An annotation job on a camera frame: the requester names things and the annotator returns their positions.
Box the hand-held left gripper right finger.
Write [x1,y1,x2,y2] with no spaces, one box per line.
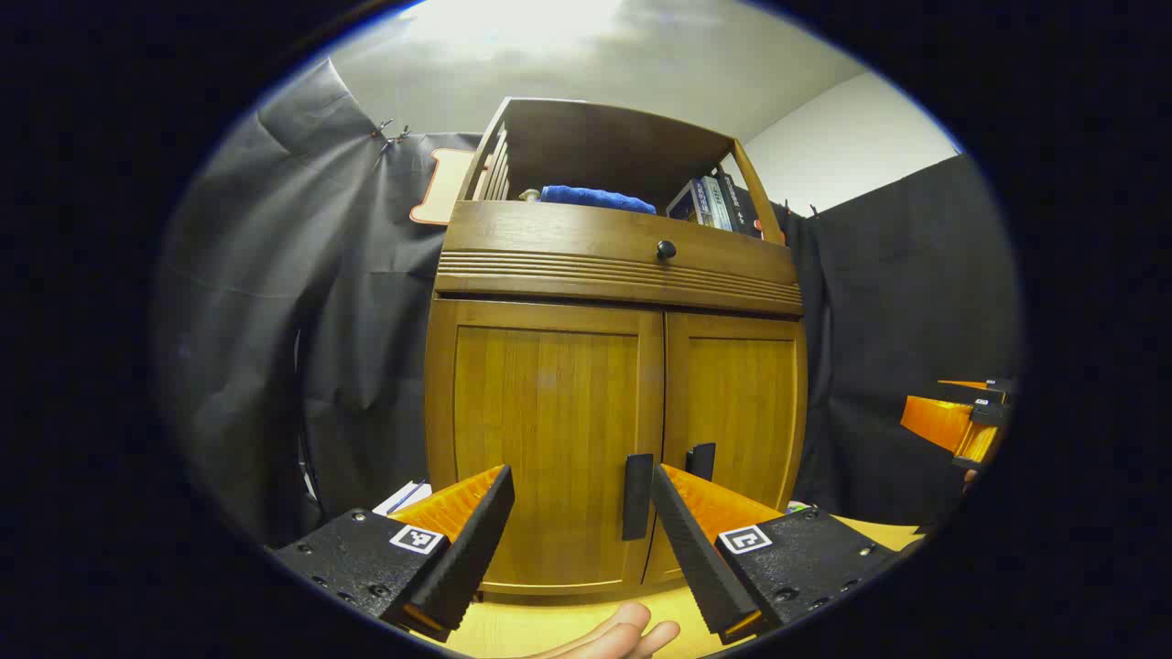
[648,462,903,646]

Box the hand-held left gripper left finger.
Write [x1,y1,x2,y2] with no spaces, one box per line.
[273,464,515,643]

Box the wooden shoe cabinet door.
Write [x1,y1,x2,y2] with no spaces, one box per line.
[641,311,808,587]
[426,295,665,596]

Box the wooden double-door shoe cabinet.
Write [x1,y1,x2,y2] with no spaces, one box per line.
[424,96,809,598]

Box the wooden cabinet drawer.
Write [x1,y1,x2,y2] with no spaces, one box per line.
[435,200,805,319]

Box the white booklet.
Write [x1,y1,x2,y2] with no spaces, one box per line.
[371,481,431,518]

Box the black backdrop cloth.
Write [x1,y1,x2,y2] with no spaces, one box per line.
[156,57,1022,550]

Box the blue spine book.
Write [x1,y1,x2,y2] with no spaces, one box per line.
[667,178,711,225]

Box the blue folded towel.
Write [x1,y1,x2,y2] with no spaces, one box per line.
[540,185,657,216]

